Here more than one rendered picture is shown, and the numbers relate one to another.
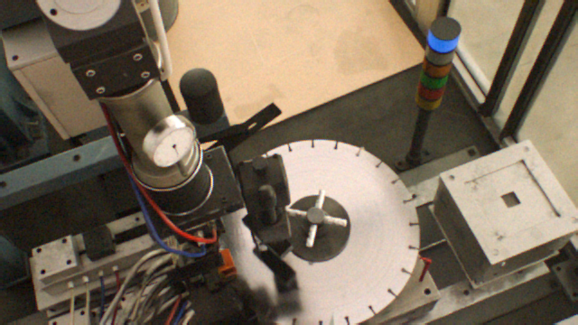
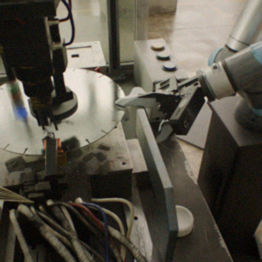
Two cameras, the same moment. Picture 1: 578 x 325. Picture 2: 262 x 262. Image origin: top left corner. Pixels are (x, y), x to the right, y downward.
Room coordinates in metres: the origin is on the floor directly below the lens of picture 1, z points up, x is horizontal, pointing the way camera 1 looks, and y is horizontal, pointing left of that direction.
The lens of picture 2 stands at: (0.16, 0.52, 1.35)
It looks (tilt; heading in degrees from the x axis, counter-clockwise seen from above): 42 degrees down; 273
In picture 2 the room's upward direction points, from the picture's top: straight up
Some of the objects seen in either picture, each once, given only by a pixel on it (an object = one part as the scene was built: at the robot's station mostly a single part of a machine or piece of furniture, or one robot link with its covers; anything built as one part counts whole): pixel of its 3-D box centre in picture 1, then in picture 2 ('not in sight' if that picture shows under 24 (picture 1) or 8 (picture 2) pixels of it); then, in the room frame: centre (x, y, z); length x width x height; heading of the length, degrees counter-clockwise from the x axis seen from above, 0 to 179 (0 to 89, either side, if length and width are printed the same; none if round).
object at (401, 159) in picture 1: (414, 156); not in sight; (0.57, -0.27, 0.76); 0.09 x 0.03 x 0.03; 104
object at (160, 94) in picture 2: not in sight; (156, 99); (0.13, -0.04, 0.97); 0.09 x 0.02 x 0.05; 1
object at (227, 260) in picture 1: (203, 273); (54, 166); (0.32, 0.15, 0.95); 0.10 x 0.03 x 0.07; 104
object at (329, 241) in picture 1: (316, 225); (52, 99); (0.37, -0.04, 0.96); 0.11 x 0.11 x 0.03
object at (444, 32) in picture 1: (443, 34); not in sight; (0.57, -0.27, 1.14); 0.05 x 0.04 x 0.03; 14
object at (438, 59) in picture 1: (441, 48); not in sight; (0.57, -0.27, 1.11); 0.05 x 0.04 x 0.03; 14
